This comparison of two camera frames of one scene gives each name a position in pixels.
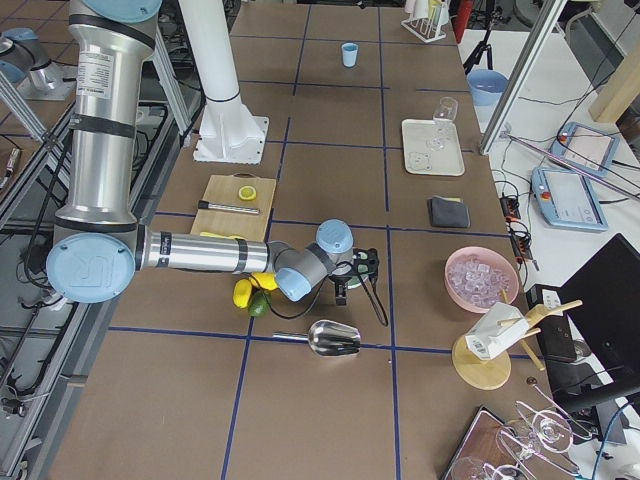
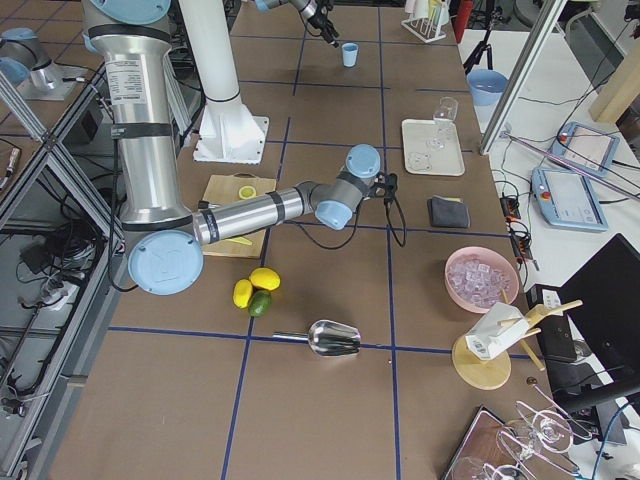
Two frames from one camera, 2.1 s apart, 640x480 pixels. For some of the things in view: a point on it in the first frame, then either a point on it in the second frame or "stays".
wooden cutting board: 242,189 stays
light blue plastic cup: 349,50 stays
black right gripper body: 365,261 to 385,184
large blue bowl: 486,86 stays
